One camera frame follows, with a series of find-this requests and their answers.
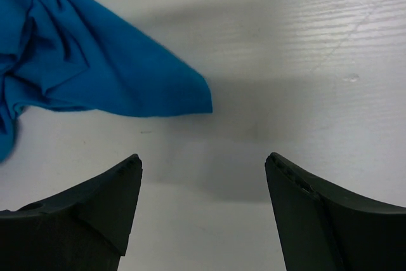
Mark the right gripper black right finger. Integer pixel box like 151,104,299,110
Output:
265,152,405,270

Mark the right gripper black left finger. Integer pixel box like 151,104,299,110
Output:
1,154,142,270

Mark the blue t shirt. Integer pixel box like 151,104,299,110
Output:
1,0,213,160

